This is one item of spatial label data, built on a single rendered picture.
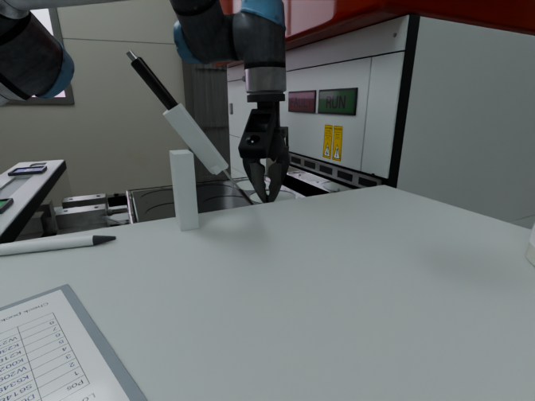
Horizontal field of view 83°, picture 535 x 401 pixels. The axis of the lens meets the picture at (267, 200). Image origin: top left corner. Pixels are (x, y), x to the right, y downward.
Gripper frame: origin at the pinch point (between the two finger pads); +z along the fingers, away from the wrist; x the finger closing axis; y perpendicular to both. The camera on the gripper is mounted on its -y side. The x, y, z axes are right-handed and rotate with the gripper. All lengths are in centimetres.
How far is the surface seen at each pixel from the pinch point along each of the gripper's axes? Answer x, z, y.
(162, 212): 19.4, 0.7, -6.5
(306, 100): -6.7, -18.8, 16.4
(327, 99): -11.3, -18.9, 10.1
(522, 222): -61, 13, 26
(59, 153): 189, 12, 142
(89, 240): 11.1, -6.2, -33.3
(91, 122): 165, -10, 154
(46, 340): 4.5, -5.6, -44.7
